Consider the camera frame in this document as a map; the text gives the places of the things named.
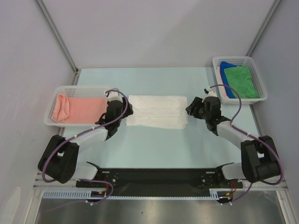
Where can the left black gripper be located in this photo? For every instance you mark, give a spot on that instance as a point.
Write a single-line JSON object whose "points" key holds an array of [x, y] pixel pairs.
{"points": [[130, 111]]}

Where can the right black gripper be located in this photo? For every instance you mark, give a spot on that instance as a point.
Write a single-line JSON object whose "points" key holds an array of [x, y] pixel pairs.
{"points": [[195, 108]]}

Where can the white towel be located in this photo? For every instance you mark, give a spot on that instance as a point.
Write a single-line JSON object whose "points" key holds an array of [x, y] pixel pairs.
{"points": [[166, 112]]}

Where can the green towel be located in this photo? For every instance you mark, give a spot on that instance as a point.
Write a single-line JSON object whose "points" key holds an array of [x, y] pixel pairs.
{"points": [[240, 79]]}

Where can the pink terry towel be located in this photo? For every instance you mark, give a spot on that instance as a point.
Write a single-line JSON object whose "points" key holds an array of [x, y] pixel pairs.
{"points": [[78, 110]]}

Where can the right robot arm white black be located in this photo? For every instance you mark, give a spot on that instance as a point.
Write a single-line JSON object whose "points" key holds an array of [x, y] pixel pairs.
{"points": [[259, 158]]}

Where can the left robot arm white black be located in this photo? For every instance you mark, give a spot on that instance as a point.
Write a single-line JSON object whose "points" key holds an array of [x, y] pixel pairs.
{"points": [[59, 160]]}

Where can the white basket with towels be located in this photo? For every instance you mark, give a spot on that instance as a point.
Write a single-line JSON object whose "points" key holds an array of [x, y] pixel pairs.
{"points": [[255, 72]]}

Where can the light pink towel in basket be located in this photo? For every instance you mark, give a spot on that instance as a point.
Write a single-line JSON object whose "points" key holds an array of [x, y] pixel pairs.
{"points": [[221, 82]]}

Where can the empty white plastic basket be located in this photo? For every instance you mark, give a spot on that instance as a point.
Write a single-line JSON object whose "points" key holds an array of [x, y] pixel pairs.
{"points": [[72, 91]]}

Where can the blue towel in basket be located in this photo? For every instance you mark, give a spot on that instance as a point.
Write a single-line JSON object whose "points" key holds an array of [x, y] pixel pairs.
{"points": [[224, 65]]}

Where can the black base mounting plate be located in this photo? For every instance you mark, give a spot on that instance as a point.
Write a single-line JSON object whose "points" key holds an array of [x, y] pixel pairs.
{"points": [[161, 182]]}

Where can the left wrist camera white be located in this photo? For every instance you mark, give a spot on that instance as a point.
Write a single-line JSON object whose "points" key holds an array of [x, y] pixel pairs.
{"points": [[113, 95]]}

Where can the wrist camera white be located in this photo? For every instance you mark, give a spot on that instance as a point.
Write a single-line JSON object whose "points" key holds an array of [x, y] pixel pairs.
{"points": [[113, 95], [210, 93]]}

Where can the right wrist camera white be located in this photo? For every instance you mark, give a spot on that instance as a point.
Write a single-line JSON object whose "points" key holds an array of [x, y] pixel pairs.
{"points": [[210, 93]]}

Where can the left aluminium corner post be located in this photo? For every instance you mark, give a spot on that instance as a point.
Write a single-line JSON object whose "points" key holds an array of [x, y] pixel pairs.
{"points": [[56, 34]]}

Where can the aluminium corner post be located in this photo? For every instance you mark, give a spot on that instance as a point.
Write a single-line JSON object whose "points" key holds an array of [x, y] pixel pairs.
{"points": [[56, 34], [267, 20]]}

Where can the white slotted cable duct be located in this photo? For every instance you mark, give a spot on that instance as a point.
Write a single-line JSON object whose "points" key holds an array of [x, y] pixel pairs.
{"points": [[90, 195]]}

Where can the right aluminium corner post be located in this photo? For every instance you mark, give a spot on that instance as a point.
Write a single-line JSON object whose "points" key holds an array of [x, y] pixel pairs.
{"points": [[267, 20]]}

